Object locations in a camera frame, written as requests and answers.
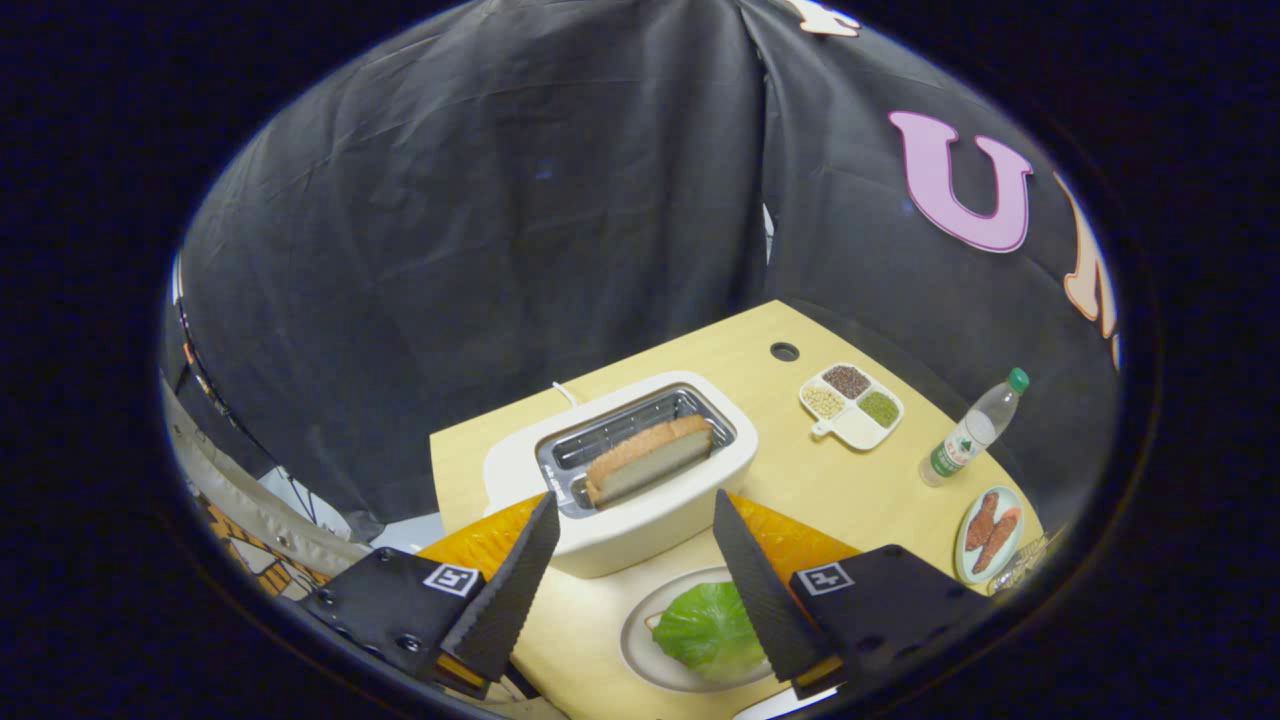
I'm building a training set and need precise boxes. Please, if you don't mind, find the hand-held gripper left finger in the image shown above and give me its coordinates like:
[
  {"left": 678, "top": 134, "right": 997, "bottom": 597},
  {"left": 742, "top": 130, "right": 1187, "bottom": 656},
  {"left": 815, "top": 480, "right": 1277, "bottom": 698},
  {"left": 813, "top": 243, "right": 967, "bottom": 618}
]
[{"left": 297, "top": 490, "right": 562, "bottom": 701}]

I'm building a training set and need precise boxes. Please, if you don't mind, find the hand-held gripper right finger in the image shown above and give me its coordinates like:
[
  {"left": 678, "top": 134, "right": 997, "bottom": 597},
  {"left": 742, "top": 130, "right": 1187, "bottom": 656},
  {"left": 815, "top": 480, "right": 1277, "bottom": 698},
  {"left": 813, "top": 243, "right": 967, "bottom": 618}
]
[{"left": 712, "top": 489, "right": 991, "bottom": 699}]

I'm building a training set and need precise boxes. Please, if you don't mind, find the green lettuce leaf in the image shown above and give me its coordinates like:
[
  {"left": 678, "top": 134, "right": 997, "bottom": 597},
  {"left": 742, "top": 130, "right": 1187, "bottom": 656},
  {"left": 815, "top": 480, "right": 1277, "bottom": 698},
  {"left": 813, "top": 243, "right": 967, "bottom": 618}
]
[{"left": 652, "top": 582, "right": 769, "bottom": 674}]

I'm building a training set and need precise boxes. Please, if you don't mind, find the plain bread slice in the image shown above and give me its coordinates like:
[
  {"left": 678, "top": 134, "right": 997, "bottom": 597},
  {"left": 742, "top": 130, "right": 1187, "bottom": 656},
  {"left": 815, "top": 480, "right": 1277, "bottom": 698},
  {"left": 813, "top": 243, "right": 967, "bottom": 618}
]
[{"left": 585, "top": 414, "right": 716, "bottom": 509}]

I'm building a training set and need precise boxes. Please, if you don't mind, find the white square plate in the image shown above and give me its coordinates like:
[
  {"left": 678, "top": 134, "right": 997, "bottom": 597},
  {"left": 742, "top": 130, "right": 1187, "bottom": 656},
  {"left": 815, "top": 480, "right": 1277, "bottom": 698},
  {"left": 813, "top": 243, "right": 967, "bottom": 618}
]
[{"left": 735, "top": 685, "right": 841, "bottom": 720}]

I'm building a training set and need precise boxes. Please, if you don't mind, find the white toaster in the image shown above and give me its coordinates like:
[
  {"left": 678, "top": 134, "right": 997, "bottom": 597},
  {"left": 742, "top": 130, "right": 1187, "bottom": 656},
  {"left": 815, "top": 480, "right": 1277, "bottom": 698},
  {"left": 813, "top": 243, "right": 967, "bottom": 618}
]
[{"left": 483, "top": 371, "right": 759, "bottom": 579}]

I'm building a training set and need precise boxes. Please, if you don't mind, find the beige round plate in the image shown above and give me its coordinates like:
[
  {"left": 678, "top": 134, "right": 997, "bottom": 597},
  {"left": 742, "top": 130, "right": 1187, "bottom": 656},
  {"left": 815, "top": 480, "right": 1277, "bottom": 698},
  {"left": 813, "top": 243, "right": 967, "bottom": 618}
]
[{"left": 620, "top": 566, "right": 801, "bottom": 694}]

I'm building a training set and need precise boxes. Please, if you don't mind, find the white divided dish with beans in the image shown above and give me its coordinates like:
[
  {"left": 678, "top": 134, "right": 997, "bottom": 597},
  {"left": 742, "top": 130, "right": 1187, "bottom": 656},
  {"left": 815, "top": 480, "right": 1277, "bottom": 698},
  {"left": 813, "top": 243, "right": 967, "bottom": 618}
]
[{"left": 799, "top": 363, "right": 905, "bottom": 452}]

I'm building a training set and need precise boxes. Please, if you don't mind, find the brown meat piece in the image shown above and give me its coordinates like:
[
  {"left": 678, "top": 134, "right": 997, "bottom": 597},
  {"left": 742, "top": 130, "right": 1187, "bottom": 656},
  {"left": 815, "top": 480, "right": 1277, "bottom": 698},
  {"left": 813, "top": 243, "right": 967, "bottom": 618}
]
[
  {"left": 965, "top": 491, "right": 1000, "bottom": 552},
  {"left": 975, "top": 507, "right": 1022, "bottom": 575}
]

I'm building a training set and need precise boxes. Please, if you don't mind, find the clear water bottle green cap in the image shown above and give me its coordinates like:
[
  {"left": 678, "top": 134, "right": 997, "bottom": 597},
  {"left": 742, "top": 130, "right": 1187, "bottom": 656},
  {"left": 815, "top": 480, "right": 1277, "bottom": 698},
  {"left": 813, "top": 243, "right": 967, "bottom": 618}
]
[{"left": 918, "top": 367, "right": 1031, "bottom": 488}]

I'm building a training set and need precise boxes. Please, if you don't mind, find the light blue oval plate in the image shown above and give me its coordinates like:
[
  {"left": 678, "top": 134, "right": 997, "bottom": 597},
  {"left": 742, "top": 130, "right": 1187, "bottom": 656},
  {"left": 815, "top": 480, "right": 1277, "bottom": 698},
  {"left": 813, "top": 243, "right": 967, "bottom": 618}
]
[{"left": 954, "top": 486, "right": 1026, "bottom": 586}]

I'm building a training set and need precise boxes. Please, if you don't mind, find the clear glass cup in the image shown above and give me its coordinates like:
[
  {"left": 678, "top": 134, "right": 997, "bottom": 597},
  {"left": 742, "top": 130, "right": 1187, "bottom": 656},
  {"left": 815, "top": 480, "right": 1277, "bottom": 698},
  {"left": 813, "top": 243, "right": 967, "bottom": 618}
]
[{"left": 988, "top": 535, "right": 1063, "bottom": 596}]

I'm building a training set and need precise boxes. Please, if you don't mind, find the black backdrop cloth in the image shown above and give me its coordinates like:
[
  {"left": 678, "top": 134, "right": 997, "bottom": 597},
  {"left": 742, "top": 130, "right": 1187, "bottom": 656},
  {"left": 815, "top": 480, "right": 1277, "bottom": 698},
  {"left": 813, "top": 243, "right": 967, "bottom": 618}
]
[{"left": 165, "top": 0, "right": 1121, "bottom": 541}]

